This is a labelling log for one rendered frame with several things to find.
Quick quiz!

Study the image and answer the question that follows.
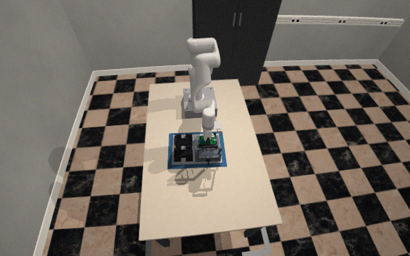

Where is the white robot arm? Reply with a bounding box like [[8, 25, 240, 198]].
[[186, 38, 221, 134]]

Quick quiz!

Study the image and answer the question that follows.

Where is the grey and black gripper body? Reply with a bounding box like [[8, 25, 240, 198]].
[[202, 127, 212, 141]]

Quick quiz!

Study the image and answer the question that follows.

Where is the green circuit board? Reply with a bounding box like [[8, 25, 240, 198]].
[[199, 135, 216, 144]]

